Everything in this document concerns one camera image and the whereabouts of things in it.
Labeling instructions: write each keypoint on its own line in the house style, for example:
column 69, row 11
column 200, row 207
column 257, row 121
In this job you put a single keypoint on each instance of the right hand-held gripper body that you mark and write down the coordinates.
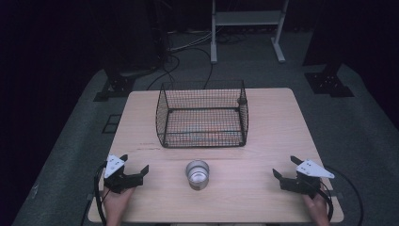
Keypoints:
column 301, row 185

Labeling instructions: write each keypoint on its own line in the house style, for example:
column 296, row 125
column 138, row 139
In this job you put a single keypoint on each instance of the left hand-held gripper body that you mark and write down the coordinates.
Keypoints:
column 120, row 182

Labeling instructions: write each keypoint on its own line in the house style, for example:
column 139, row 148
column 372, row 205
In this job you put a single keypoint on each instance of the silver metal cup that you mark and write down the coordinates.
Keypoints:
column 197, row 175

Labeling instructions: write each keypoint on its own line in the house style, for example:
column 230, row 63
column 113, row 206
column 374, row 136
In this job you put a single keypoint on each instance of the person's left hand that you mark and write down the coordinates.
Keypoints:
column 116, row 205

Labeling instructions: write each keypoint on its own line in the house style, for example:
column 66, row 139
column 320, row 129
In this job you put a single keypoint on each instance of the person's right hand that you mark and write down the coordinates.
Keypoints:
column 318, row 210

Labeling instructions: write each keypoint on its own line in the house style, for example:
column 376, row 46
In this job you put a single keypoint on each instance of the black stand base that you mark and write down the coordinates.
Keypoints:
column 327, row 83
column 116, row 88

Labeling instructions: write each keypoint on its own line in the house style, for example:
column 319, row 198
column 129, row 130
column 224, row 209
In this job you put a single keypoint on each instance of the white metal stand frame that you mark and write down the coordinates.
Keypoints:
column 247, row 18

